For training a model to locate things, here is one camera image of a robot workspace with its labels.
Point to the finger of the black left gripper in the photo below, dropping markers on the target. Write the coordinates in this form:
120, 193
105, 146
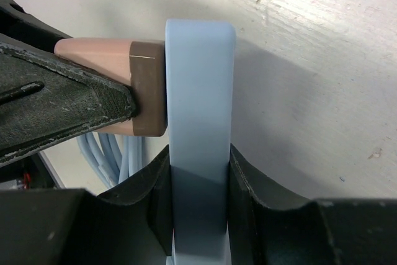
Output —
46, 100
24, 27

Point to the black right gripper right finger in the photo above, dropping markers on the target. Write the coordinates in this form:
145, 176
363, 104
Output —
269, 224

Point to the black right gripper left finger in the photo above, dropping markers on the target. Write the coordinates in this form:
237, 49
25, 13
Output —
129, 224

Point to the brown pink USB charger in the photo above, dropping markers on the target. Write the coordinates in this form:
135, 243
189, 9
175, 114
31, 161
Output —
136, 63

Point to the light blue power strip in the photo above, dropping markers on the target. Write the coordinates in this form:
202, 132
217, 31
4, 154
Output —
199, 83

